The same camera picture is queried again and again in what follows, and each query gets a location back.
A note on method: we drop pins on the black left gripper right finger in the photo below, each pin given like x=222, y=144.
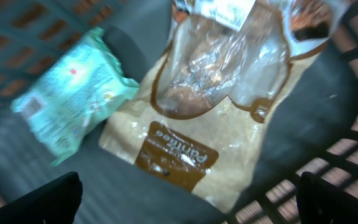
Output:
x=320, y=202

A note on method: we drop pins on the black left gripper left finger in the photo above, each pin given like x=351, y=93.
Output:
x=56, y=202

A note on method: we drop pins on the mint wet wipes pack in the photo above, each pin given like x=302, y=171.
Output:
x=82, y=89

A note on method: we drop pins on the brown paper bread bag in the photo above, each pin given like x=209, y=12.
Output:
x=201, y=112

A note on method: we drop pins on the grey plastic mesh basket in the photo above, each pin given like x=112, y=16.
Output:
x=316, y=126

